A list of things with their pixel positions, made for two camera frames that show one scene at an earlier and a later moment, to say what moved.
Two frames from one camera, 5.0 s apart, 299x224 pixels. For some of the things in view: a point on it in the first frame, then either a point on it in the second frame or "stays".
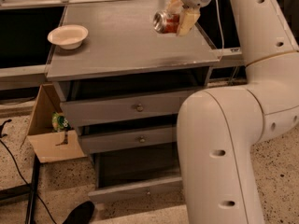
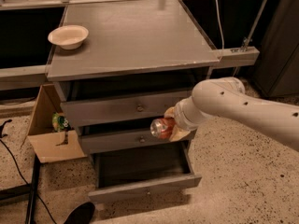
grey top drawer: x=91 y=112 stays
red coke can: x=165 y=22 to x=161 y=128
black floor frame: x=30 y=189 stays
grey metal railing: x=33 y=73 stays
